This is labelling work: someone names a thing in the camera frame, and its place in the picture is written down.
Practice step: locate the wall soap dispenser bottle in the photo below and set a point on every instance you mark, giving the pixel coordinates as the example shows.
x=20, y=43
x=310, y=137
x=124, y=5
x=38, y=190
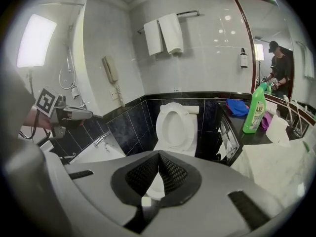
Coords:
x=243, y=59

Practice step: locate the white hanging towel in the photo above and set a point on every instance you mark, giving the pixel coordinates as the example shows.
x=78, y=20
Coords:
x=153, y=38
x=171, y=33

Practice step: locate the wood framed mirror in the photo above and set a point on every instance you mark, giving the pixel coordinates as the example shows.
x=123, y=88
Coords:
x=271, y=28

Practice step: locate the beige phone wall plate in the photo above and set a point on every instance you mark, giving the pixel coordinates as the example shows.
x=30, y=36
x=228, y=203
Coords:
x=113, y=94

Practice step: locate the chrome towel rail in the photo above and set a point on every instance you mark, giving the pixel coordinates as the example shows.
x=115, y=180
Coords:
x=190, y=12

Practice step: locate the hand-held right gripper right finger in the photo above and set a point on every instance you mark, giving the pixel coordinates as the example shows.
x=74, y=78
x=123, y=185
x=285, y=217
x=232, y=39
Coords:
x=180, y=179

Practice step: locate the white toilet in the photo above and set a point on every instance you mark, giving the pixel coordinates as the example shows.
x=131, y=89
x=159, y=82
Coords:
x=159, y=127

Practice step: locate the white jug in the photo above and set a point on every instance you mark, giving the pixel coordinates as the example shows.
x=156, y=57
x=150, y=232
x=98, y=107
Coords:
x=277, y=130

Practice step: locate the bright light panel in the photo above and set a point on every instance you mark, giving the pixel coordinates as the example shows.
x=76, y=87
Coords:
x=37, y=41

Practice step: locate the marble vanity with sink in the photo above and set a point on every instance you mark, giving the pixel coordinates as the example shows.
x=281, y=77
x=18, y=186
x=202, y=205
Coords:
x=271, y=164

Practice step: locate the blue cloth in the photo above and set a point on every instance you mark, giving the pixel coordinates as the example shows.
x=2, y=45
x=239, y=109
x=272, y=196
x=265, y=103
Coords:
x=237, y=107

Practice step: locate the chrome grab bar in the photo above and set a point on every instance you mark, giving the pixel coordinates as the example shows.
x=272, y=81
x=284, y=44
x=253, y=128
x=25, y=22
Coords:
x=71, y=155

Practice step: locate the shower curtain rail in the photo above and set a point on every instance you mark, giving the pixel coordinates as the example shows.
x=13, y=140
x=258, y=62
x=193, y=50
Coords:
x=61, y=3

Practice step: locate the white bathtub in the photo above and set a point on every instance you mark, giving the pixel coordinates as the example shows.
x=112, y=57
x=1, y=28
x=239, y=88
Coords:
x=98, y=154

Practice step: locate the green detergent bottle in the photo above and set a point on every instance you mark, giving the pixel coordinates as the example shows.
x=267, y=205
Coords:
x=255, y=112

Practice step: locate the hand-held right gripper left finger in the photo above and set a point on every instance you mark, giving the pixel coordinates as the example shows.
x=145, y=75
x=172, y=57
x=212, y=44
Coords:
x=138, y=176

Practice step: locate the wall power outlet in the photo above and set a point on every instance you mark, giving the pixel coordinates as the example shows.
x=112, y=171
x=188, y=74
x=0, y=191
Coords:
x=176, y=90

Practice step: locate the beige wall telephone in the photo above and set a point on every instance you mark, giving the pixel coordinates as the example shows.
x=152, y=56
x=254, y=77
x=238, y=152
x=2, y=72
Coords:
x=111, y=69

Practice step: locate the person's left forearm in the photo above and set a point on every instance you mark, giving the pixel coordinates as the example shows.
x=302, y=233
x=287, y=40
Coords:
x=37, y=118

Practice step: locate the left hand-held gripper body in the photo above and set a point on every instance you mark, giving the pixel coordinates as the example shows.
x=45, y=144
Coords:
x=59, y=117

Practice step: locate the black tripod light stand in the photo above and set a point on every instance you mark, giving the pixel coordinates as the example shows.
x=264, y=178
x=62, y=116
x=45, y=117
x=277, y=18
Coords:
x=30, y=80

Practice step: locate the purple cloth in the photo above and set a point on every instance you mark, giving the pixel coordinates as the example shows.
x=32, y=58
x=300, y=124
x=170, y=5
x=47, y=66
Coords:
x=265, y=121

